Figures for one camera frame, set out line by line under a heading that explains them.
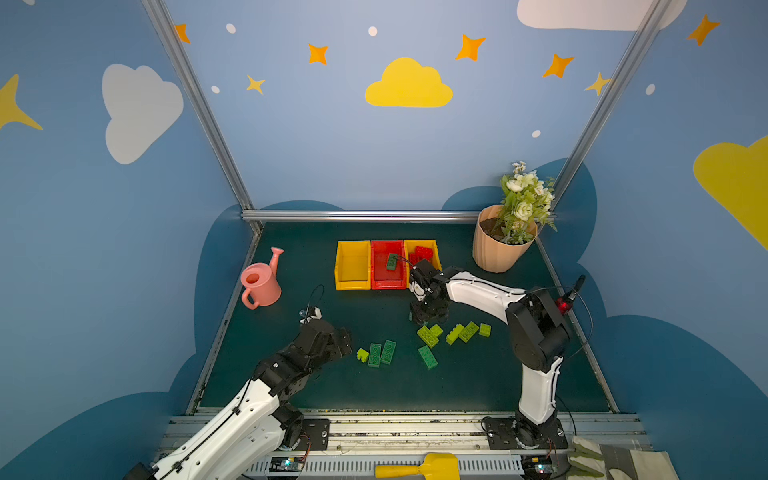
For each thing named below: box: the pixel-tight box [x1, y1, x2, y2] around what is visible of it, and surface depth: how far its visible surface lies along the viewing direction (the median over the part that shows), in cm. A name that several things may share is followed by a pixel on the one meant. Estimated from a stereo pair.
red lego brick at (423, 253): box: [415, 246, 433, 261], surface depth 110 cm
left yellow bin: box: [334, 240, 371, 291], surface depth 107 cm
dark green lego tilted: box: [381, 340, 397, 365], surface depth 88 cm
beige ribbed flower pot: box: [472, 204, 538, 273], surface depth 103 cm
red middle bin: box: [371, 240, 407, 290], surface depth 108 cm
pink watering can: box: [240, 246, 285, 310], surface depth 95 cm
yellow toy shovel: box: [374, 453, 460, 480], surface depth 70 cm
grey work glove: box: [566, 437, 679, 480], surface depth 72 cm
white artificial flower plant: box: [494, 160, 558, 244], surface depth 95 cm
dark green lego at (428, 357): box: [418, 345, 439, 369], surface depth 88 cm
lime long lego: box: [417, 325, 439, 348], surface depth 93 cm
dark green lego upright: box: [368, 343, 382, 368], surface depth 88 cm
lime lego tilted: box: [446, 324, 464, 345], surface depth 92 cm
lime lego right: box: [458, 321, 479, 343], surface depth 93 cm
